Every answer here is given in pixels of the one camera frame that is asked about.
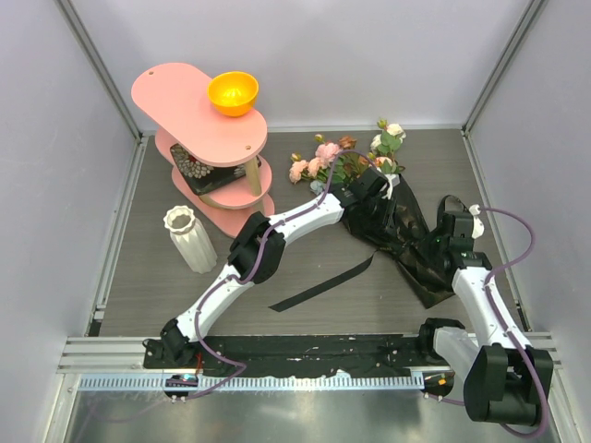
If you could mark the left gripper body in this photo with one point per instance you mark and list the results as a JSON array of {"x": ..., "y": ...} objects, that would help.
[{"x": 368, "y": 200}]

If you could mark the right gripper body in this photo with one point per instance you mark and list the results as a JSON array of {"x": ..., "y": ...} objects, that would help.
[{"x": 435, "y": 243}]

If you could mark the artificial flower bouquet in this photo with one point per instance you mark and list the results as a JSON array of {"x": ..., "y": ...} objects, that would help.
[{"x": 338, "y": 162}]

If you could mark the black wrapping paper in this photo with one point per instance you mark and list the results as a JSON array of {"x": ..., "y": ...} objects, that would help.
[{"x": 397, "y": 227}]

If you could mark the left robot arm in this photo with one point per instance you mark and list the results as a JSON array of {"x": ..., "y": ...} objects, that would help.
[{"x": 254, "y": 257}]

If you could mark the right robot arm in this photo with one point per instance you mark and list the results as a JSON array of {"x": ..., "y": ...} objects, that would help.
[{"x": 506, "y": 379}]

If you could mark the white ribbed vase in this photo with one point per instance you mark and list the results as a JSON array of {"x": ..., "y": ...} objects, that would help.
[{"x": 190, "y": 239}]

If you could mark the pink tiered shelf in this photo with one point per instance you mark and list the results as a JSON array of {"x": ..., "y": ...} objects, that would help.
[{"x": 175, "y": 97}]

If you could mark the orange bowl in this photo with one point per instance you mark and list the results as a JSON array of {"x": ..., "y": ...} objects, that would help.
[{"x": 233, "y": 93}]

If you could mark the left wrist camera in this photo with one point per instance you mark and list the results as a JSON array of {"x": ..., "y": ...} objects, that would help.
[{"x": 392, "y": 181}]

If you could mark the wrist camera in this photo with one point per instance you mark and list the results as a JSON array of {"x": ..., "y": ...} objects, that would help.
[
  {"x": 478, "y": 226},
  {"x": 392, "y": 181}
]

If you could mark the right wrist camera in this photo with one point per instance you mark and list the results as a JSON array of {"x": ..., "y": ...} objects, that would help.
[{"x": 478, "y": 226}]

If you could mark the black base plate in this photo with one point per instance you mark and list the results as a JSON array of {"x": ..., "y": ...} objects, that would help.
[{"x": 305, "y": 356}]

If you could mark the white cable duct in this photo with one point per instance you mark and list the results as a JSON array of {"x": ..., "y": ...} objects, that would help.
[{"x": 175, "y": 383}]

